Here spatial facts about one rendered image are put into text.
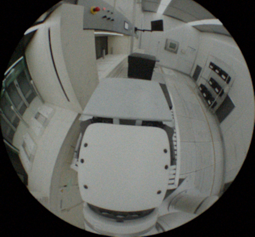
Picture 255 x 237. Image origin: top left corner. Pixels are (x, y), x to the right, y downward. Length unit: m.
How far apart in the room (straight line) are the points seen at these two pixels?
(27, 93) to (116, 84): 1.15
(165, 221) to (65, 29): 0.48
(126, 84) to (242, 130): 2.75
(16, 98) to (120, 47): 1.82
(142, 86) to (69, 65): 0.26
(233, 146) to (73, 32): 3.07
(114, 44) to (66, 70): 1.49
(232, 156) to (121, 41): 3.70
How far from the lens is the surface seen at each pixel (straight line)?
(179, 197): 0.58
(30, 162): 0.64
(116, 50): 1.75
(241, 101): 2.86
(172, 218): 0.17
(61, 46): 0.31
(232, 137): 2.83
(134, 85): 0.15
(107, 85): 0.15
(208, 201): 0.46
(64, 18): 0.35
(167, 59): 4.50
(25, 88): 1.21
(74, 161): 0.51
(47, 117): 0.58
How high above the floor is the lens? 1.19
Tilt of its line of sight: 49 degrees down
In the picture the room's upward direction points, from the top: 4 degrees clockwise
